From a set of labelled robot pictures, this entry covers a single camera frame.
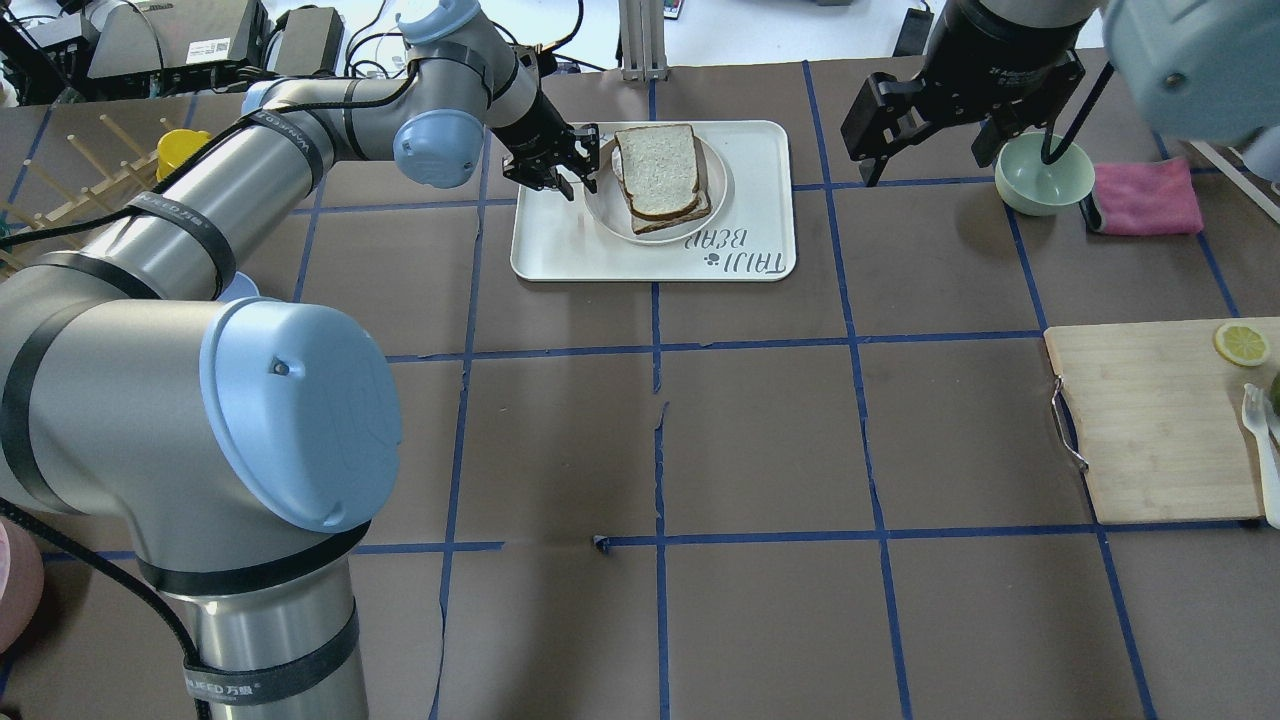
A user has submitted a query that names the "bread slice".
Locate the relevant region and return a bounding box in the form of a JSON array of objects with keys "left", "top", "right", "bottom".
[
  {"left": 614, "top": 124, "right": 710, "bottom": 234},
  {"left": 620, "top": 156, "right": 710, "bottom": 234}
]

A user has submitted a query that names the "white round plate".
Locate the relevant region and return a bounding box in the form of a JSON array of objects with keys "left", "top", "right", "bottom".
[{"left": 582, "top": 135, "right": 733, "bottom": 246}]

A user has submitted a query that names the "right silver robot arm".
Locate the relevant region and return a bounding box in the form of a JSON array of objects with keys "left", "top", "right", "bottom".
[{"left": 841, "top": 1, "right": 1279, "bottom": 186}]

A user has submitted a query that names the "white wire cup rack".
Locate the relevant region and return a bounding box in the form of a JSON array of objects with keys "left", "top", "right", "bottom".
[{"left": 1188, "top": 141, "right": 1279, "bottom": 225}]

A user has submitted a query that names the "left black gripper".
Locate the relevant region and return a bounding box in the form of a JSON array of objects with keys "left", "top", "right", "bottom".
[{"left": 490, "top": 45, "right": 602, "bottom": 202}]

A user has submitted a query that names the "light green bowl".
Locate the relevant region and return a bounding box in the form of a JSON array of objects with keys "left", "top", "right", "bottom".
[{"left": 995, "top": 131, "right": 1094, "bottom": 217}]

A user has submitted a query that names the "pink bowl with ice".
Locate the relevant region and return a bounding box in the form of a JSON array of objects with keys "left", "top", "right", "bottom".
[{"left": 1, "top": 518, "right": 45, "bottom": 653}]

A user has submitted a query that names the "black power adapter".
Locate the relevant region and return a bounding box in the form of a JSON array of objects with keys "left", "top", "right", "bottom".
[{"left": 892, "top": 3, "right": 934, "bottom": 56}]

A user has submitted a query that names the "white fork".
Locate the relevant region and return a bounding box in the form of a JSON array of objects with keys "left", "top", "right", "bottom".
[{"left": 1242, "top": 383, "right": 1279, "bottom": 529}]

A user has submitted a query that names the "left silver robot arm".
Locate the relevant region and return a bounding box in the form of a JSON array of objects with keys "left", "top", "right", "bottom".
[{"left": 3, "top": 1, "right": 600, "bottom": 719}]

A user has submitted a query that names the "lemon half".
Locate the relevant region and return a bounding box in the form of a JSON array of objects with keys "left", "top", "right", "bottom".
[{"left": 1212, "top": 322, "right": 1271, "bottom": 368}]

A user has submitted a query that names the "pink cloth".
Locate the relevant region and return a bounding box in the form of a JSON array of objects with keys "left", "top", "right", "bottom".
[{"left": 1079, "top": 158, "right": 1204, "bottom": 237}]

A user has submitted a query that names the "blue bowl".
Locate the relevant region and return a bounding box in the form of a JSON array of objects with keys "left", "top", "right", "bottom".
[{"left": 216, "top": 272, "right": 261, "bottom": 304}]

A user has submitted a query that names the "yellow mug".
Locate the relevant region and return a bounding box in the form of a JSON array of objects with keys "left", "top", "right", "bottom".
[{"left": 155, "top": 128, "right": 212, "bottom": 181}]

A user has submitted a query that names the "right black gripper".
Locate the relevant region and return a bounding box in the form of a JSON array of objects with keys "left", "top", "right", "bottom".
[{"left": 840, "top": 5, "right": 1087, "bottom": 188}]

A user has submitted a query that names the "black computer box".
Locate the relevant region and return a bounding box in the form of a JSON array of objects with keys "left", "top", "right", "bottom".
[{"left": 87, "top": 1, "right": 270, "bottom": 82}]

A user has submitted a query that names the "wooden dish rack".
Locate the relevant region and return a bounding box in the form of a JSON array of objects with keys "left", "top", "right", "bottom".
[{"left": 3, "top": 99, "right": 189, "bottom": 279}]

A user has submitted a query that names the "wooden cutting board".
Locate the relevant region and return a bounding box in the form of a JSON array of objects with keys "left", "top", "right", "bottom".
[{"left": 1044, "top": 319, "right": 1277, "bottom": 524}]

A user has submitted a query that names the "aluminium frame post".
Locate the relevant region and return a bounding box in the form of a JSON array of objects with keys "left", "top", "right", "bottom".
[{"left": 618, "top": 0, "right": 669, "bottom": 81}]

